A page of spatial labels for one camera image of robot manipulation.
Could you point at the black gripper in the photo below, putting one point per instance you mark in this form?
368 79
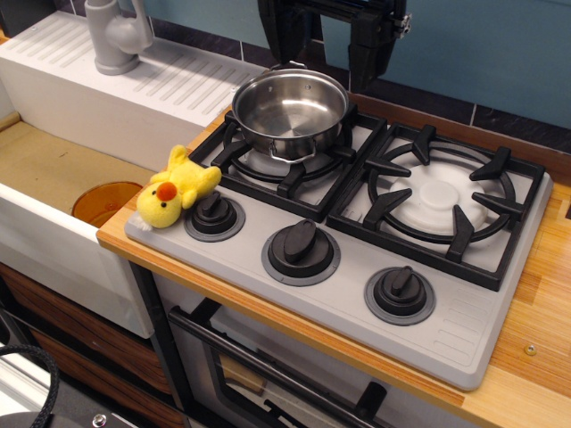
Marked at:
288 24

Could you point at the yellow stuffed duck toy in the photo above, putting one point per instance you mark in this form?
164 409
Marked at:
173 190

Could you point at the stainless steel pan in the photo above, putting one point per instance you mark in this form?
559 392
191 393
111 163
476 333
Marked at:
290 115

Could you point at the black left burner grate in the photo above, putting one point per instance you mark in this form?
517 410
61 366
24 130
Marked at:
307 189

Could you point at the black burner grate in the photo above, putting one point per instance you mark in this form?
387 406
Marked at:
307 189
452 206

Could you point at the black right burner grate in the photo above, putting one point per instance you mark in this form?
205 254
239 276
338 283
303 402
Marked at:
452 206

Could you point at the grey toy faucet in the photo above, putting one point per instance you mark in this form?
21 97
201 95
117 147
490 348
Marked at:
118 40

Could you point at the black left stove knob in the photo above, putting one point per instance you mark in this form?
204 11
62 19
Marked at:
215 218

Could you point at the black stove knob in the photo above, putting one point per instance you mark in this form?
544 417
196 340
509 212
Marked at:
301 255
215 218
400 296

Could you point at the black middle stove knob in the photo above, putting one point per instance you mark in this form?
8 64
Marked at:
301 255

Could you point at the grey toy stove top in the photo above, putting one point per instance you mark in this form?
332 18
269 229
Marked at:
454 344

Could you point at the black right stove knob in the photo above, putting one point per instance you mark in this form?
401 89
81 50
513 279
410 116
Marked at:
400 296

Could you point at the white toy sink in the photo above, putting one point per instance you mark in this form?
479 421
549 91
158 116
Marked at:
74 128

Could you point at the orange sink drain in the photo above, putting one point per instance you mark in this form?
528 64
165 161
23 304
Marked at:
97 205

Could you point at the white toy oven door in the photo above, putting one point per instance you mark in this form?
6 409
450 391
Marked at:
255 376

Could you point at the wooden drawer cabinet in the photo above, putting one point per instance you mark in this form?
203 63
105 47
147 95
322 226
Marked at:
116 365

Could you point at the black oven door handle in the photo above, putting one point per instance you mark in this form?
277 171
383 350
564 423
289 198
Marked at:
198 324

